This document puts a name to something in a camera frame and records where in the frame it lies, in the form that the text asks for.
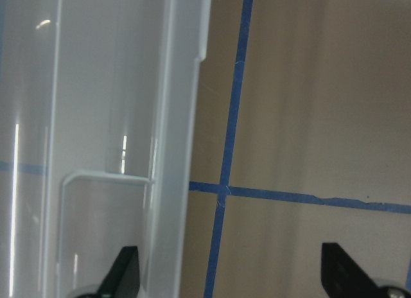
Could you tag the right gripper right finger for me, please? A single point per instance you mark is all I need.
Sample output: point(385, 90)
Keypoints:
point(342, 277)

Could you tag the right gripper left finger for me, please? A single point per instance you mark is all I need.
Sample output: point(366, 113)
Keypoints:
point(123, 278)

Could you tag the clear plastic box lid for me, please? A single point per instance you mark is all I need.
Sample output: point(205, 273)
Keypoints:
point(98, 105)

